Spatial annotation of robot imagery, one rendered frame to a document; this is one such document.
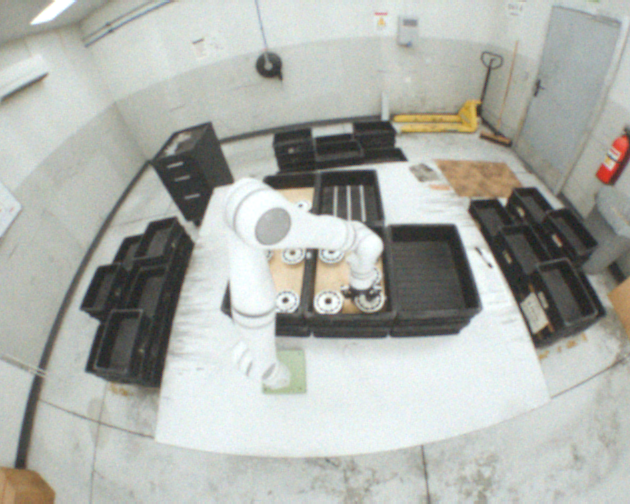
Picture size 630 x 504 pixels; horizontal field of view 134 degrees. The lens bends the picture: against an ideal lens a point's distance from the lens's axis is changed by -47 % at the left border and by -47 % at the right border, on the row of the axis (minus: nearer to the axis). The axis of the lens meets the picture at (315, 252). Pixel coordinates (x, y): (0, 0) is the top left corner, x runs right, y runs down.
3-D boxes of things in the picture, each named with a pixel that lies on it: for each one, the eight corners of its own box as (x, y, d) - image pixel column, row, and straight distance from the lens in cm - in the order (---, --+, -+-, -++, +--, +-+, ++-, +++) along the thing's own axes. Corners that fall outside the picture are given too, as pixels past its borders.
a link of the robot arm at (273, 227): (367, 227, 52) (339, 210, 57) (261, 189, 32) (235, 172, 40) (346, 265, 54) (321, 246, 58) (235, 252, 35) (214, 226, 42)
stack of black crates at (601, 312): (587, 329, 241) (608, 315, 227) (563, 339, 218) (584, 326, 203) (565, 284, 247) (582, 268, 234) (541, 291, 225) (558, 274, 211)
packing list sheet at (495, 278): (515, 305, 129) (516, 304, 129) (473, 315, 117) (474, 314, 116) (487, 248, 142) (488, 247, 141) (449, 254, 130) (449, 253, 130)
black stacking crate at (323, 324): (391, 329, 92) (396, 316, 82) (308, 329, 92) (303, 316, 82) (383, 243, 112) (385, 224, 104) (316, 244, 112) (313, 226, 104)
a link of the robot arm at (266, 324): (255, 326, 47) (221, 301, 52) (258, 392, 70) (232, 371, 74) (286, 301, 52) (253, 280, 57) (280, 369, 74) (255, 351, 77)
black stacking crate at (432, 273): (470, 325, 101) (483, 312, 92) (392, 329, 92) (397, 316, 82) (448, 242, 120) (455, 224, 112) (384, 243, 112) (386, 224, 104)
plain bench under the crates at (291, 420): (479, 416, 185) (552, 402, 126) (225, 442, 185) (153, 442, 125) (418, 226, 237) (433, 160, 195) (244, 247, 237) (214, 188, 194)
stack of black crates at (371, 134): (387, 156, 301) (388, 119, 281) (394, 170, 277) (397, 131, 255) (352, 159, 294) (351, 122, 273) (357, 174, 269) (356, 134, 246)
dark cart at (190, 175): (229, 224, 268) (191, 149, 224) (192, 230, 288) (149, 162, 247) (238, 189, 312) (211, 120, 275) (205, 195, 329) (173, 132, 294)
